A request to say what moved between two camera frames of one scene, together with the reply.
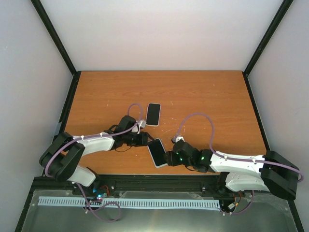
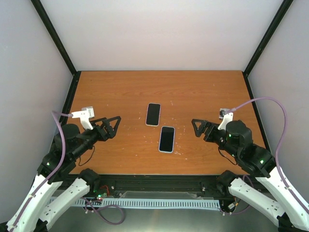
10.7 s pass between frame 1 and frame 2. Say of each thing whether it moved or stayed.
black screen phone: stayed
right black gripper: moved
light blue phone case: moved
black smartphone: stayed
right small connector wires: stayed
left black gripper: moved
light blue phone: moved
